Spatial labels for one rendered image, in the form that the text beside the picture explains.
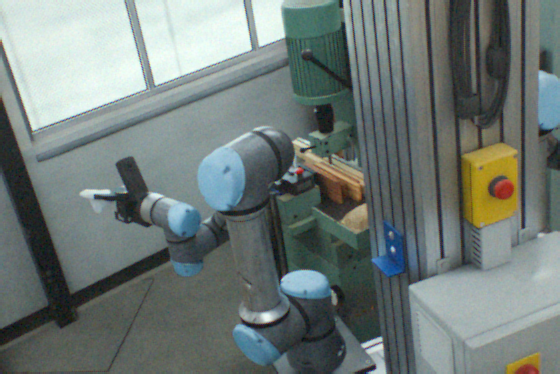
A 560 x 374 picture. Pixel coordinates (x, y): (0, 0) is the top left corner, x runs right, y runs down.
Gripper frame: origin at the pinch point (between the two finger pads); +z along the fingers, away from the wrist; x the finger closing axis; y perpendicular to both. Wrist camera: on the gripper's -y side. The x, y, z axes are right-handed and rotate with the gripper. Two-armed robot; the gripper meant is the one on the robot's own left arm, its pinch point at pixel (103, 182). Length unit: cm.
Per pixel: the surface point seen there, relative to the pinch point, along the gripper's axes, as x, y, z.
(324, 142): 75, 8, -13
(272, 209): 53, 25, -9
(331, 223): 60, 27, -27
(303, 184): 59, 17, -17
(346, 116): 87, 3, -13
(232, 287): 109, 110, 79
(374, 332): 77, 74, -30
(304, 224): 58, 30, -18
